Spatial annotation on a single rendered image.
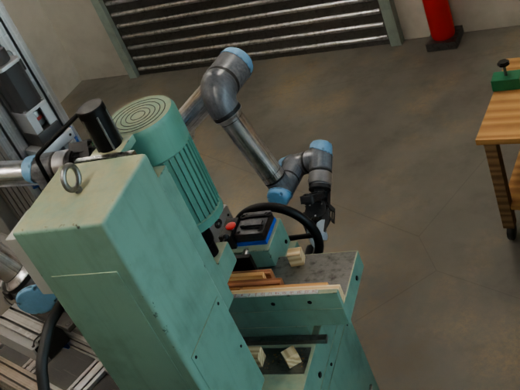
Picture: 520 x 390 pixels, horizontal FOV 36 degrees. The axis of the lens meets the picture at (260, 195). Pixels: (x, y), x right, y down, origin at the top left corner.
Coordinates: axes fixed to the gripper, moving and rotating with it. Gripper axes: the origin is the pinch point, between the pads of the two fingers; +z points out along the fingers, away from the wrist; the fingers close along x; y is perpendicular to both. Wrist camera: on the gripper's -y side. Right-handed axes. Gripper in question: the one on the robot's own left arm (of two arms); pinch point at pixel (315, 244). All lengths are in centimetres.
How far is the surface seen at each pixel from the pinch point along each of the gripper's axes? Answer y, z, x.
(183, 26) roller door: 175, -225, 176
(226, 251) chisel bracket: -48, 16, 5
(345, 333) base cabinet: -8.9, 30.4, -13.8
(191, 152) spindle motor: -77, 2, 0
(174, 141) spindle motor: -84, 2, 0
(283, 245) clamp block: -24.2, 8.0, -0.3
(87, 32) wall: 178, -241, 261
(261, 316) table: -35.9, 30.8, -0.6
